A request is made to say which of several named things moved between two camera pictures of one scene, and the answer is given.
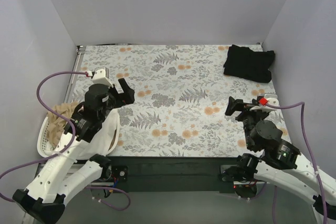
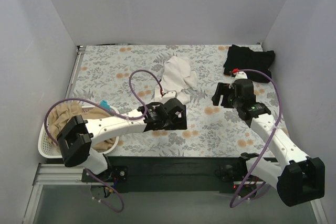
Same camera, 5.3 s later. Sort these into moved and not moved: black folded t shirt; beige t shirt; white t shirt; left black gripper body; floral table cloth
Moved: white t shirt; left black gripper body
Not moved: beige t shirt; black folded t shirt; floral table cloth
